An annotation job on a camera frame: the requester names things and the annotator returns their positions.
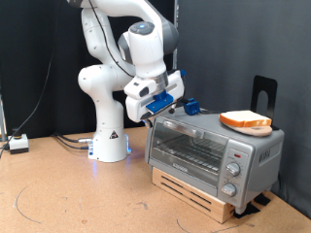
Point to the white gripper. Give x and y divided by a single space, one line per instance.
136 108

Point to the white bread slice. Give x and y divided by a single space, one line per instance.
243 117

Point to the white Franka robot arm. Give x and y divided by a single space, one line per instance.
107 129

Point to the large silver oven knob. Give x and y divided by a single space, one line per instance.
233 169

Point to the small silver oven knob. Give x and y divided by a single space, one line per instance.
228 190

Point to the silver toaster oven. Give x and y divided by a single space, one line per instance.
262 174

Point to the light wooden block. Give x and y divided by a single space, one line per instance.
194 200

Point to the round wooden cutting board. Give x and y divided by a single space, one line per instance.
259 132

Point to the black metal bookend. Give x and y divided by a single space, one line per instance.
257 85

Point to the vertical metal pole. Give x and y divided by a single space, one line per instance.
176 9

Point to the grey backdrop curtain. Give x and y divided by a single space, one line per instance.
243 39

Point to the black foam pad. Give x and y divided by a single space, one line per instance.
263 200
249 210

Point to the white emergency stop box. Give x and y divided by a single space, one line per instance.
18 144

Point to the black backdrop curtain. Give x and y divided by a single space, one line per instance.
26 48

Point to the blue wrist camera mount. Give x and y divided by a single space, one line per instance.
158 101

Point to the metal frame leg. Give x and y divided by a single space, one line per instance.
2 123

